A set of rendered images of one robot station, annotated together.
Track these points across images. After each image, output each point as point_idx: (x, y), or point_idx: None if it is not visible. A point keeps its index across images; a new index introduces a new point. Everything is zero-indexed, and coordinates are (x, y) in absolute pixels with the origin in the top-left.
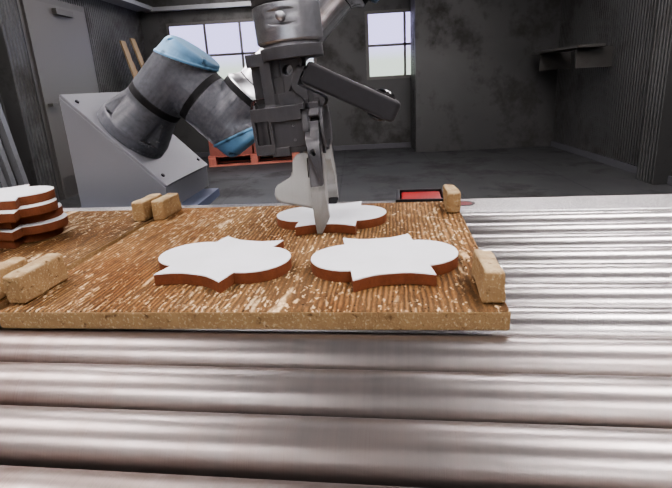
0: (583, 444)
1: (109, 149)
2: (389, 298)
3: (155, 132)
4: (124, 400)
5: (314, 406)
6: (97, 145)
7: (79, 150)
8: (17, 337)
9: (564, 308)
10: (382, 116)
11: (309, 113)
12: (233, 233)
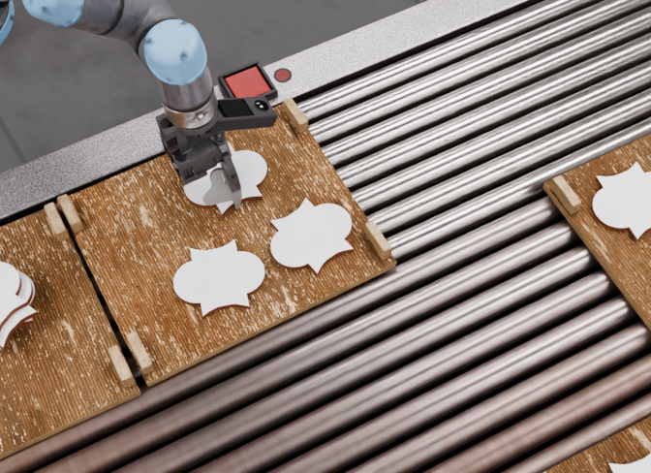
0: (443, 326)
1: None
2: (338, 274)
3: None
4: (265, 388)
5: (344, 350)
6: None
7: None
8: (167, 387)
9: (411, 234)
10: (266, 127)
11: (222, 151)
12: (171, 231)
